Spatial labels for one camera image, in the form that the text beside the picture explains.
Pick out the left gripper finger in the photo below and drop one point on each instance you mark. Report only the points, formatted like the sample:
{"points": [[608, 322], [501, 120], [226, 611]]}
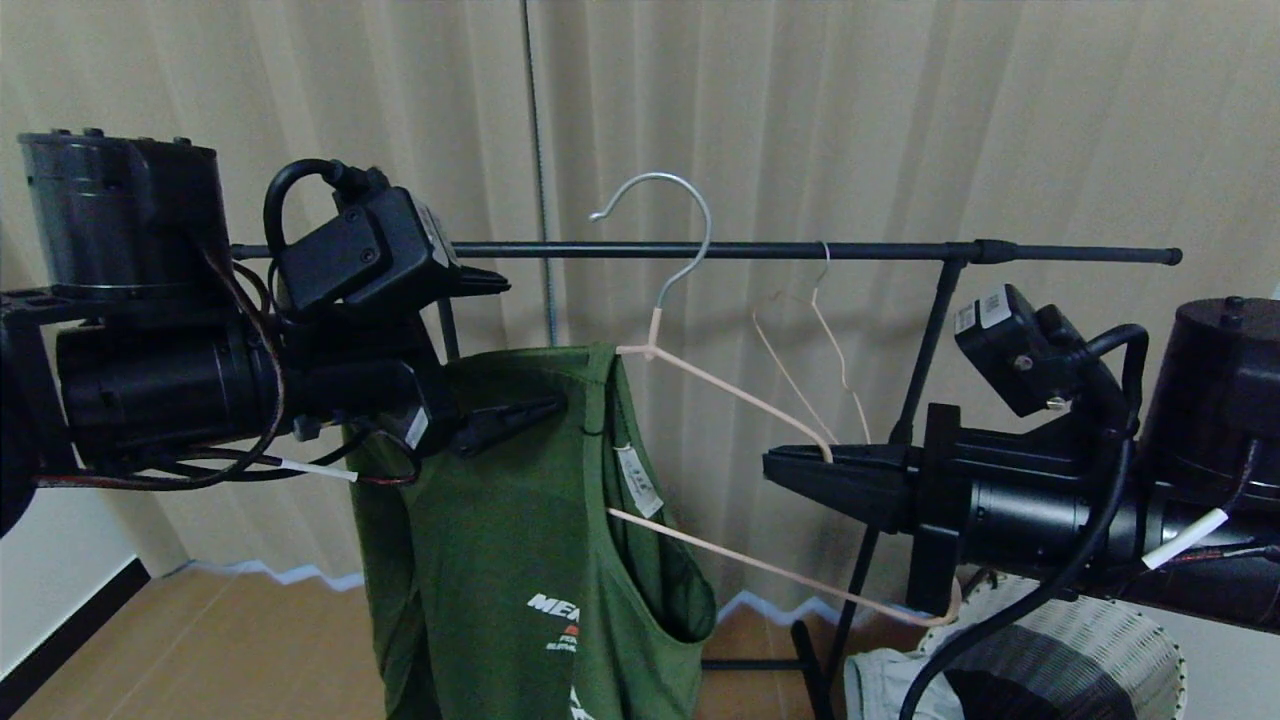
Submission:
{"points": [[475, 282], [490, 430]]}

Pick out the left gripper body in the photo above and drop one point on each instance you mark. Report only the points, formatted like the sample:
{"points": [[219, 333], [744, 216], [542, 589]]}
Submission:
{"points": [[160, 390]]}

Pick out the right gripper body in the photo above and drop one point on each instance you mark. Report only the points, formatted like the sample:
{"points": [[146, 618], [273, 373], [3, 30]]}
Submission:
{"points": [[1030, 515]]}

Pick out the green printed sleeveless shirt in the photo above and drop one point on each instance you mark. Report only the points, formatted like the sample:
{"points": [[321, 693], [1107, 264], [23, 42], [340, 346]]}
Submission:
{"points": [[500, 540]]}

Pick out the pink clothes hanger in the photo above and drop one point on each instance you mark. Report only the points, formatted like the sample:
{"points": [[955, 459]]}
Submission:
{"points": [[655, 330], [847, 378]]}

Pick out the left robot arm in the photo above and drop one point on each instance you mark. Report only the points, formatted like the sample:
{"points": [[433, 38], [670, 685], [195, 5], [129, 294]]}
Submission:
{"points": [[120, 220]]}

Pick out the white laundry basket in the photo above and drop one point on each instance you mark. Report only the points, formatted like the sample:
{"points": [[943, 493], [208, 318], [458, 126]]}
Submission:
{"points": [[1120, 650]]}

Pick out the black clothes rack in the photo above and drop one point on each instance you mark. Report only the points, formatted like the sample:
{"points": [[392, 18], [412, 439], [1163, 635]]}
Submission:
{"points": [[800, 249]]}

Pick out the pale grey shorts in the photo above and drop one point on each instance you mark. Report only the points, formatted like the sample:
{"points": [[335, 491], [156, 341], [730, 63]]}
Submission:
{"points": [[880, 685]]}

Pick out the beige curtain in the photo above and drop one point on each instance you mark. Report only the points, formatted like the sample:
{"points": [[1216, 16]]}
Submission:
{"points": [[900, 120]]}

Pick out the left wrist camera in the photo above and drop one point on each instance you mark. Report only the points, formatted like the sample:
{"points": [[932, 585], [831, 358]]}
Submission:
{"points": [[370, 250]]}

